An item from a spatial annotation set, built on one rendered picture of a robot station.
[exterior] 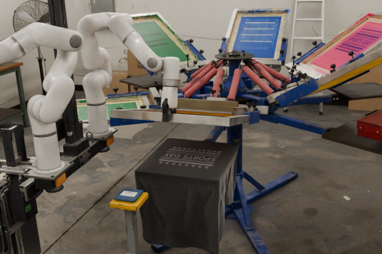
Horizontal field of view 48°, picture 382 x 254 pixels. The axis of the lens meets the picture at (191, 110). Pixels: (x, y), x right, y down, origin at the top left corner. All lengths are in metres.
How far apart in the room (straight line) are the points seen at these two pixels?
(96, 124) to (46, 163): 0.44
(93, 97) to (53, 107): 0.47
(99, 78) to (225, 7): 4.66
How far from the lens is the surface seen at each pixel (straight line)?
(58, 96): 1.72
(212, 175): 2.14
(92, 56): 2.13
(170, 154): 2.39
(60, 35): 1.70
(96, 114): 2.18
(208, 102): 2.54
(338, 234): 3.55
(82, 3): 7.59
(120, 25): 2.02
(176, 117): 1.97
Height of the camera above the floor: 1.89
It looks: 17 degrees down
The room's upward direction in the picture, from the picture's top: 2 degrees counter-clockwise
